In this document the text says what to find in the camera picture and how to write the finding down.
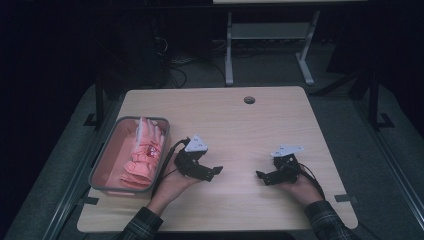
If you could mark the black metal stand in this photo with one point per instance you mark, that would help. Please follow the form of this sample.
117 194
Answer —
99 100
374 100

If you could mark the person's left hand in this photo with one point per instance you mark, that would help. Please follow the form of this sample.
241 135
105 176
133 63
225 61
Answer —
173 190

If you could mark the person's right hand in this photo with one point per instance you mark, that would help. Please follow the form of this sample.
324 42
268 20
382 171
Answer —
305 191

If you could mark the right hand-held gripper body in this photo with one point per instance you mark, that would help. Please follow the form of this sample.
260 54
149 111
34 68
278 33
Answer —
286 166

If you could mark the pink glove grey palm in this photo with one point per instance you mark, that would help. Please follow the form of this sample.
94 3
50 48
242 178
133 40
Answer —
135 181

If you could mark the pink glove red print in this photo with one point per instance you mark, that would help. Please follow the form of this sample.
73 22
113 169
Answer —
146 153

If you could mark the white metal desk frame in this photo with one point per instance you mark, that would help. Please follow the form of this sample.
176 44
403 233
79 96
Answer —
270 30

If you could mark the metal floor rail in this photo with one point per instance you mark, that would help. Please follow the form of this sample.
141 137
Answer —
393 173
76 180

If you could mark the black tape strip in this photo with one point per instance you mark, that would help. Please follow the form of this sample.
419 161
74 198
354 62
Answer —
88 200
345 198

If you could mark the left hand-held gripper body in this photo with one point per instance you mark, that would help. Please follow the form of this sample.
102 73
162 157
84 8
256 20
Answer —
190 160

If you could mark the pink plastic bin grey rim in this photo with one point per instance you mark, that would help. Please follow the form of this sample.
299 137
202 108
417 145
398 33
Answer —
113 160

